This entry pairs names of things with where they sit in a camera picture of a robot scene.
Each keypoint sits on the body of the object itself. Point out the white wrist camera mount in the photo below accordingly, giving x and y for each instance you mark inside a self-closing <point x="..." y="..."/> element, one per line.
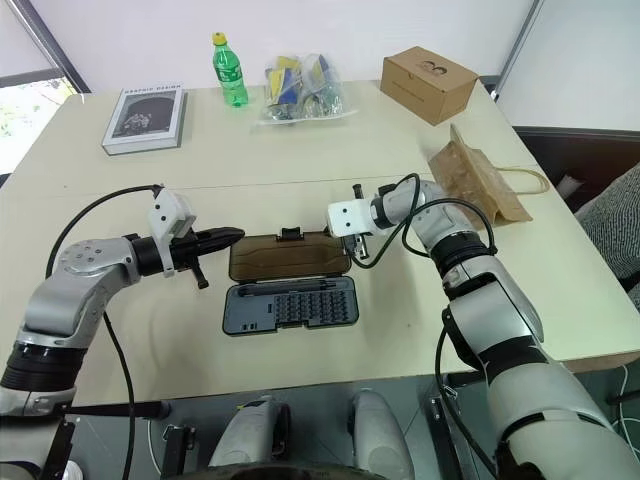
<point x="172" y="210"/>
<point x="345" y="220"/>

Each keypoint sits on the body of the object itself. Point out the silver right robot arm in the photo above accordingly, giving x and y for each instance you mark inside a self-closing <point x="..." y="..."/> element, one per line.
<point x="490" y="320"/>

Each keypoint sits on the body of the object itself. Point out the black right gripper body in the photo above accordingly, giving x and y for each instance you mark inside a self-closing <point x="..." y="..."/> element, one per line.
<point x="358" y="244"/>

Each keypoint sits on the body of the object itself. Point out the dark window frame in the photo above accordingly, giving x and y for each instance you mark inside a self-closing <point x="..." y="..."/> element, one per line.
<point x="55" y="47"/>

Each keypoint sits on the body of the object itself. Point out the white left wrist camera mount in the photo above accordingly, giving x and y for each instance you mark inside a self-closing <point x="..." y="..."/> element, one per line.
<point x="172" y="210"/>

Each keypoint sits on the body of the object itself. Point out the green plastic bottle yellow cap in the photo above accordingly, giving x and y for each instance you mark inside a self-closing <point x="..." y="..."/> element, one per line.
<point x="230" y="75"/>

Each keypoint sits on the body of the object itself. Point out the grey hardcover book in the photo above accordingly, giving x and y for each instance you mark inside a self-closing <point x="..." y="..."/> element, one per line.
<point x="145" y="117"/>

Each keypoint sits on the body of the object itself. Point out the grey robot leg cover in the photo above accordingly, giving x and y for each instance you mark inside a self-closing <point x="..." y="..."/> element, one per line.
<point x="380" y="430"/>
<point x="250" y="430"/>

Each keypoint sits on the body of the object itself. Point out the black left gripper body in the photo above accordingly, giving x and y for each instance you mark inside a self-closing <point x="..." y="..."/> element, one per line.
<point x="186" y="245"/>

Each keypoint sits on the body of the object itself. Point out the clear plastic bag of packets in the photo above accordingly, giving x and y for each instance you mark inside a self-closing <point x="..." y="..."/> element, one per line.
<point x="300" y="90"/>

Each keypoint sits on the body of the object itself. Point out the black metal bar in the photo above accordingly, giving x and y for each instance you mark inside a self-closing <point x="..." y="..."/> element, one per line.
<point x="115" y="410"/>

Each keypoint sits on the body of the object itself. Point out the grey partition post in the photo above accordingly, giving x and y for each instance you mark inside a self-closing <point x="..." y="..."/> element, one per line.
<point x="522" y="45"/>

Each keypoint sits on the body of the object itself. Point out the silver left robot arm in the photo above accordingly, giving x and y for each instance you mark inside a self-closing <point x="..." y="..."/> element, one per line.
<point x="75" y="280"/>

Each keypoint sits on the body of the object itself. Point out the dark pen-shaped screwdriver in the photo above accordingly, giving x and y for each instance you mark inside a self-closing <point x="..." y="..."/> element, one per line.
<point x="290" y="288"/>

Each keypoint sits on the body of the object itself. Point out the grey screwdriver bit case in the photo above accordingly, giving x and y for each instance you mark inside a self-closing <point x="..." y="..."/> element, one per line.
<point x="290" y="310"/>

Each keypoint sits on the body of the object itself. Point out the brown cardboard box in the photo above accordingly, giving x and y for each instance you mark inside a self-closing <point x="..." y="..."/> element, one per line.
<point x="430" y="85"/>

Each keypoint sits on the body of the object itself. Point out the brown paper bag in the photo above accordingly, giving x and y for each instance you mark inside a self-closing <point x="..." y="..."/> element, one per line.
<point x="475" y="175"/>

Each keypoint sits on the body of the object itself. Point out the grey speckled cushion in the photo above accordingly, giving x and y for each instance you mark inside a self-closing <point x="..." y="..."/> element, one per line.
<point x="615" y="225"/>

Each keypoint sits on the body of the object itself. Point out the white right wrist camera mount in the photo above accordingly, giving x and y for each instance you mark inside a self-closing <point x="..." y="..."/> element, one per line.
<point x="345" y="220"/>

